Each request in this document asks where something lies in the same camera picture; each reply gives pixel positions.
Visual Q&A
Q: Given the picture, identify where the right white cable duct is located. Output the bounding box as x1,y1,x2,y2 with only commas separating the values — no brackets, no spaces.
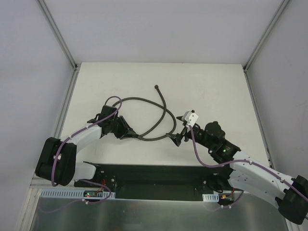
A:
202,193,219,203

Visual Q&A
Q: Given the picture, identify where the white cable duct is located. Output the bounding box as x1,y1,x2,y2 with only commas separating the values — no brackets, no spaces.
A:
40,189,116,200
202,193,219,203

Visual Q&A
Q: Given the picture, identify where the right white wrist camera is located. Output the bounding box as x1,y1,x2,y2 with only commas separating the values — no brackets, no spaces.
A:
181,110,198,127

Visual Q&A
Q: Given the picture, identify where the left white cable duct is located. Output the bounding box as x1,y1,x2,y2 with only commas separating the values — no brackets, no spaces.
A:
40,189,116,200

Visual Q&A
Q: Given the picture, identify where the aluminium frame post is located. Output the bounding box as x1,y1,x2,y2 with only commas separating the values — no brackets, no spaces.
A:
37,0,81,72
243,0,291,72

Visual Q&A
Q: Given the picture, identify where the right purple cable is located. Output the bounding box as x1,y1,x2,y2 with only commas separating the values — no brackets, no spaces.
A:
189,125,308,209

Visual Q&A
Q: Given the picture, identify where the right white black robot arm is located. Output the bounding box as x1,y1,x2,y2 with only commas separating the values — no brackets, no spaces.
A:
166,111,308,225

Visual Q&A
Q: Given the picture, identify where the dark corrugated flexible hose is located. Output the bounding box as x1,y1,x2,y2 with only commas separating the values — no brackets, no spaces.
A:
112,84,178,141

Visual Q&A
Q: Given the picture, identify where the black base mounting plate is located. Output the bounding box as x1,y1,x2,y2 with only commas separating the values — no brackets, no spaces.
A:
74,164,232,201

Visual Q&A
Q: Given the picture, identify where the right aluminium frame post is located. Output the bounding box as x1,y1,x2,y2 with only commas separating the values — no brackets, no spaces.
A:
243,0,291,72

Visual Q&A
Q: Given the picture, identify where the left aluminium frame post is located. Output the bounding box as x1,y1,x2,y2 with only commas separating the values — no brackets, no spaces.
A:
37,0,81,72

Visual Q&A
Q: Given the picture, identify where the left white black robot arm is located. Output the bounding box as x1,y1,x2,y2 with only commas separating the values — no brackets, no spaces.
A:
35,105,138,187

